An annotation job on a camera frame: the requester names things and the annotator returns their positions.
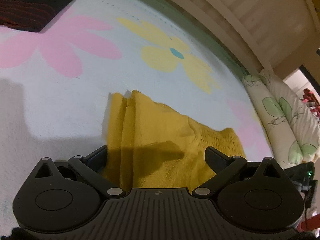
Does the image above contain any mustard yellow knit garment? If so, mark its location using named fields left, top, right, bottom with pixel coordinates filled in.
left=102, top=90, right=245, bottom=191

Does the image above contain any floral white pillow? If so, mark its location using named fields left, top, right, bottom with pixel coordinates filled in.
left=242, top=69, right=319, bottom=168

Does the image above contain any floral bed sheet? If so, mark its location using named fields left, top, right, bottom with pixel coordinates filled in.
left=1, top=0, right=272, bottom=235

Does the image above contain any wooden headboard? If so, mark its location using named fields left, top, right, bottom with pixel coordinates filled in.
left=166, top=0, right=319, bottom=77

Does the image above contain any dark folded garment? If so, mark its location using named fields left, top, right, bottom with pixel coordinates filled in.
left=1, top=0, right=73, bottom=33

